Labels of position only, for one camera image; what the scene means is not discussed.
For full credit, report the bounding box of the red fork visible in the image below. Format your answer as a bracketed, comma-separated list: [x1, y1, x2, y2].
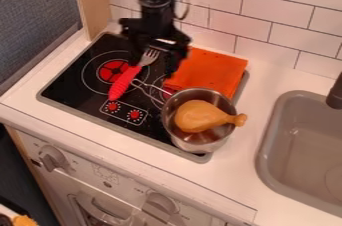
[106, 48, 161, 102]

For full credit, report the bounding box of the orange cloth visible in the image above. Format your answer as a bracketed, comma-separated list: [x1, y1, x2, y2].
[162, 47, 250, 100]

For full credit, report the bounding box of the toy sink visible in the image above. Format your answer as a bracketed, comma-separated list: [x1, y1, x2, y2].
[255, 90, 342, 218]

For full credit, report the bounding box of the toy stove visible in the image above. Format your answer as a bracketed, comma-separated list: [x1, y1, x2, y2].
[36, 31, 252, 164]

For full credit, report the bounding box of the silver pot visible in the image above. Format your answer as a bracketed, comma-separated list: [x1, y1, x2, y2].
[160, 87, 240, 154]

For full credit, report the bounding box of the toy chicken drumstick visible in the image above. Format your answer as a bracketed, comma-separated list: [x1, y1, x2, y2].
[172, 99, 249, 134]

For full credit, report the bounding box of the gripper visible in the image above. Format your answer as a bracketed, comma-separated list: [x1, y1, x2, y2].
[117, 16, 194, 78]

